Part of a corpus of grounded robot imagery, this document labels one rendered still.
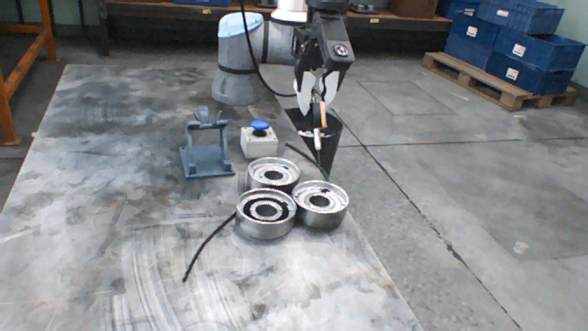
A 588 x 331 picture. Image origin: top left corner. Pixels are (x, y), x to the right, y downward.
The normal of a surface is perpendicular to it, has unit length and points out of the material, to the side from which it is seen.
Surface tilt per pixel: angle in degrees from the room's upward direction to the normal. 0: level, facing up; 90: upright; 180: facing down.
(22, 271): 0
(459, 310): 0
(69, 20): 90
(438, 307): 0
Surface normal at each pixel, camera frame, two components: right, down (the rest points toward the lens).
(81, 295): 0.11, -0.86
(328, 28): 0.29, -0.49
